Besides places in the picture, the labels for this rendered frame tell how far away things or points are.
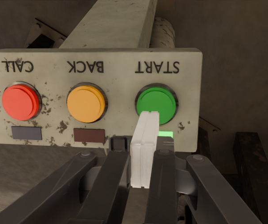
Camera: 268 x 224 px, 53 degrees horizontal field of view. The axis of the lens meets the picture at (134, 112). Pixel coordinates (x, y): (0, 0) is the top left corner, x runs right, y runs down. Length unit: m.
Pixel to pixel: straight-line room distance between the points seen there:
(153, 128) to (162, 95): 0.09
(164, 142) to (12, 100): 0.19
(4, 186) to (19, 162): 0.26
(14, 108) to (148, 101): 0.15
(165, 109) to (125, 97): 0.05
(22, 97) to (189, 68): 0.18
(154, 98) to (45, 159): 1.14
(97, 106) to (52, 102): 0.06
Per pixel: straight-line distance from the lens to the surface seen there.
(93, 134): 0.31
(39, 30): 0.98
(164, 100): 0.27
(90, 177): 0.16
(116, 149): 0.16
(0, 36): 1.06
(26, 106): 0.31
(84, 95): 0.29
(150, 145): 0.16
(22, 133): 0.34
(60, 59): 0.30
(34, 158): 1.40
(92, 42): 0.35
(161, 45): 0.69
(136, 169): 0.17
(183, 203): 1.35
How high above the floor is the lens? 0.83
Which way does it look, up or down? 52 degrees down
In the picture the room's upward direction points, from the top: 169 degrees counter-clockwise
